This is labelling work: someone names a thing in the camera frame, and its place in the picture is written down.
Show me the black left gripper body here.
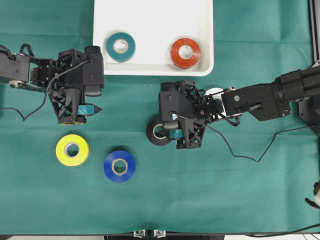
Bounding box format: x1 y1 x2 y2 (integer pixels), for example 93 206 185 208
48 45 104 124

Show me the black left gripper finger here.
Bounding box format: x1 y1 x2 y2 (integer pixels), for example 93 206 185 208
77 104 102 116

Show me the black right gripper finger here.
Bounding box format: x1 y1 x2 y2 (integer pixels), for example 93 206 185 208
169 129 183 139

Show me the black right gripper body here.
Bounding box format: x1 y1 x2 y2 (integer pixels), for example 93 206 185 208
158 80 205 149

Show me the black tape roll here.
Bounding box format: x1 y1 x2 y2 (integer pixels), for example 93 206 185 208
146 115 172 147

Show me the red tape roll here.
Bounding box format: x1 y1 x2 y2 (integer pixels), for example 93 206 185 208
170 37 201 69

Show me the teal tape roll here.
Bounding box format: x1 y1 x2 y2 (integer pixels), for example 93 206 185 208
105 32 136 63

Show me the yellow tape roll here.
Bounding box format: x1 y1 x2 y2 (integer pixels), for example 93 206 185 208
55 134 90 167

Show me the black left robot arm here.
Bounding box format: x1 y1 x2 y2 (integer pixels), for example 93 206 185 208
0 43 104 125

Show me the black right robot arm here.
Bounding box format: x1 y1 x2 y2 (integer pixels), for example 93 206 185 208
157 66 320 149

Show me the white tape roll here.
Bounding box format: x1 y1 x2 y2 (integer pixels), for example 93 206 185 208
205 87 224 96

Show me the blue tape roll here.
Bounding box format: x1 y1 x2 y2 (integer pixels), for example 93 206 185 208
103 150 136 183

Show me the white plastic case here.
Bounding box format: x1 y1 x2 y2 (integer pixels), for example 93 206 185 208
93 0 214 77

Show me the green table cloth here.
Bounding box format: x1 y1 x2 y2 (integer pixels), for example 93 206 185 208
0 0 320 235

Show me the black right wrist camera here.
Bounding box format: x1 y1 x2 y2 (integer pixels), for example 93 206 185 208
162 120 180 131

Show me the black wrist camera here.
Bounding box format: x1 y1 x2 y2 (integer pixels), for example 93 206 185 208
84 84 103 97
162 120 180 131

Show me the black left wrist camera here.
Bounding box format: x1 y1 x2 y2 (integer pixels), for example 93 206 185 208
84 84 103 97

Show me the black left camera cable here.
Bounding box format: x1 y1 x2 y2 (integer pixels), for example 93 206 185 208
0 59 91 122

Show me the black camera cable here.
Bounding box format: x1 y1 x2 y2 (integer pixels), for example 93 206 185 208
0 59 91 122
174 114 320 163

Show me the black right camera cable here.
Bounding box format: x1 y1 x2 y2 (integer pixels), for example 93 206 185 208
174 114 320 163

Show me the silver table bracket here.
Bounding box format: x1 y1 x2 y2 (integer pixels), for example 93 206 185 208
133 229 146 239
153 229 166 239

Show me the black aluminium frame rail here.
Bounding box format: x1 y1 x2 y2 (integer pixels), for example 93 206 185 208
308 0 320 67

